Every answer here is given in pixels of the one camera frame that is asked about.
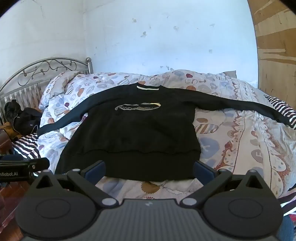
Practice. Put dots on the grey metal headboard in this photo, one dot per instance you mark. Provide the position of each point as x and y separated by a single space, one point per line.
30 76

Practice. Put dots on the plywood board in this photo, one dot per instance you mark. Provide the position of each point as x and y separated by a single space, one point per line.
275 46

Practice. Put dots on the black bag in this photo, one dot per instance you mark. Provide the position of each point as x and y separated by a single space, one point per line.
29 122

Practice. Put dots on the grey pillow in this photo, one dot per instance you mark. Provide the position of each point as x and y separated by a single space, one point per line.
230 73

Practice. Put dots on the striped bed sheet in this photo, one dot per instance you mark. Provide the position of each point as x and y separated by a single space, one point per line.
25 146

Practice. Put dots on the dark cloth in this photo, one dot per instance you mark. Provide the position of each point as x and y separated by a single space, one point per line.
12 109

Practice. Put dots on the black sweatshirt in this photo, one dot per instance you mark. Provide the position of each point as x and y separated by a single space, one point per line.
136 136

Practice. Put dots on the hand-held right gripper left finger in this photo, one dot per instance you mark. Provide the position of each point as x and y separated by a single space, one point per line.
96 172

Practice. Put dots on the person's blue trousers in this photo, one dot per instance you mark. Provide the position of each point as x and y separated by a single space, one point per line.
287 228

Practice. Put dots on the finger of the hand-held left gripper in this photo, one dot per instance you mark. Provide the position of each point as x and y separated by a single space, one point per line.
39 164

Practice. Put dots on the mustard yellow cloth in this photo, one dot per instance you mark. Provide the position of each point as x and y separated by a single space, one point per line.
10 129

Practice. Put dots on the patterned white quilt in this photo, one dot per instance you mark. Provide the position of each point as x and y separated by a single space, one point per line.
233 141

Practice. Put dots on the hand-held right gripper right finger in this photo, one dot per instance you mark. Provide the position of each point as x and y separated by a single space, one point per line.
203 172

